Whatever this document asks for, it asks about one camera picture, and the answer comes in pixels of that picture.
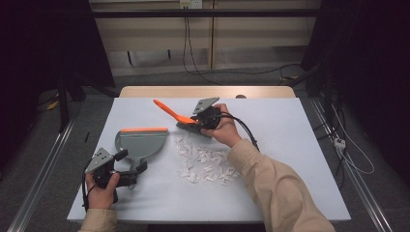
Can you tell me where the white wall socket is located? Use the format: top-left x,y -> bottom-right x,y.
179,0 -> 204,10

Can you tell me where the person's right hand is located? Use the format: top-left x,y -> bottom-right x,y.
200,102 -> 243,149

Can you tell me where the black hanging cable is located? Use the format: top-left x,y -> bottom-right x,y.
182,15 -> 223,87

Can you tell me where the left hand-held gripper black cable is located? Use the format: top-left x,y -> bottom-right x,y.
81,166 -> 95,213

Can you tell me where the black metal stand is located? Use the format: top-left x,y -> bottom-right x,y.
56,72 -> 118,133

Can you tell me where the person's left hand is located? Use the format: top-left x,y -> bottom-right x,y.
85,172 -> 121,211

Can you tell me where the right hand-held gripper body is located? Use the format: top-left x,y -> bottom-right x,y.
192,96 -> 223,131

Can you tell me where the white table mat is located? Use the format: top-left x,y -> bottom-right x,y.
67,97 -> 352,224

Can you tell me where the grey dustpan with orange lip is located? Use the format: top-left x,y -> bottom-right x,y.
114,127 -> 169,175

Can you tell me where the white cable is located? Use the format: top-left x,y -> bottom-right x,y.
331,105 -> 376,176

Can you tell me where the wooden table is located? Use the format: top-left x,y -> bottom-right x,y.
119,85 -> 297,100

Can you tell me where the pile of white paper scraps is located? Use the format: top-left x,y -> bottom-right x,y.
173,134 -> 242,187

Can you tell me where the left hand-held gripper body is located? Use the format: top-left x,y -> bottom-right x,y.
84,147 -> 138,189

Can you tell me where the right hand-held gripper black cable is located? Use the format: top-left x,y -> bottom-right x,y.
219,111 -> 261,153

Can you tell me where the metal floor rail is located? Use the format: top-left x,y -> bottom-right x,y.
7,118 -> 77,232
309,97 -> 395,232

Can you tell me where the orange brush with grey bristles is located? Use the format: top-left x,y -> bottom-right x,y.
153,99 -> 211,138

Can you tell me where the black floor cable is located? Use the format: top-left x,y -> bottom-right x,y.
192,63 -> 303,77

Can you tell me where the hand-held gripper black cable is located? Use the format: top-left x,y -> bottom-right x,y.
81,166 -> 95,213
219,111 -> 261,153

